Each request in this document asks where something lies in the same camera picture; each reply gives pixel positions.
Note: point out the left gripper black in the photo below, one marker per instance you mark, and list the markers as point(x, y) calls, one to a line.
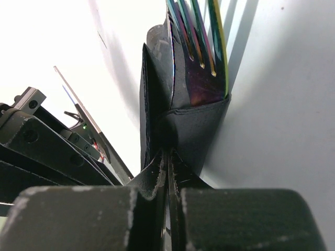
point(38, 150)

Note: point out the iridescent green fork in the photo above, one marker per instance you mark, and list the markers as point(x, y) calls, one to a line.
point(206, 67)

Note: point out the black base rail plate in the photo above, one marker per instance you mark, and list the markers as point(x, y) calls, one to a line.
point(108, 151)

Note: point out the silver table knife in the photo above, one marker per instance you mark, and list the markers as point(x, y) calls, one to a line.
point(159, 41)

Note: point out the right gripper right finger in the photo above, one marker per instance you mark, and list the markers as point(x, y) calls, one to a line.
point(204, 218)

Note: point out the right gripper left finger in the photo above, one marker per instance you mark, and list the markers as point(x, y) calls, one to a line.
point(129, 217)

